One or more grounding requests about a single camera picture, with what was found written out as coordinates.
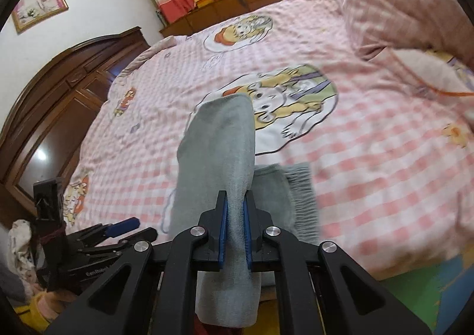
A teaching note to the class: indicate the colourful foam floor mat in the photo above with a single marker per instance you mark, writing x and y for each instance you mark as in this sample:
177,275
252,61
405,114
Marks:
426,294

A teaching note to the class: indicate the pink checkered pillow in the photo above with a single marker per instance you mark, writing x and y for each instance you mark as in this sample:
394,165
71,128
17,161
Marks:
389,5

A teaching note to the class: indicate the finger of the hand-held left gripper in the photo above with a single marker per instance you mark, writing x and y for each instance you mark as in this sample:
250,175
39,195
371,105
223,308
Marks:
124,227
137,237

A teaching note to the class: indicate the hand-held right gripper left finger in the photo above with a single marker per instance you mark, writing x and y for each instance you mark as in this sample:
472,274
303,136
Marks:
222,231

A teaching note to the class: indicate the yellow fleece clothing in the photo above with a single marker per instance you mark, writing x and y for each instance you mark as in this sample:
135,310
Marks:
40,314

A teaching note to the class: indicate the dark wooden wardrobe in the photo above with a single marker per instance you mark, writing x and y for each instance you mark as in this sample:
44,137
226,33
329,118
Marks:
48,116

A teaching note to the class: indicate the grey pants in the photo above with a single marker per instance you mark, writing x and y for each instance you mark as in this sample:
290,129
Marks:
222,153

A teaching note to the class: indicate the pink checked printed bed sheet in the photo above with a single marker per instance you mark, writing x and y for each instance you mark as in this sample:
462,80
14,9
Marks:
370,172

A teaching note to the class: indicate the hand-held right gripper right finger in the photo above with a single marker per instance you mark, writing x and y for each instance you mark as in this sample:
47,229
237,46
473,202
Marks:
247,235

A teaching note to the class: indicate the framed wall picture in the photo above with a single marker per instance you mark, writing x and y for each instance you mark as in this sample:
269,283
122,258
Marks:
39,0

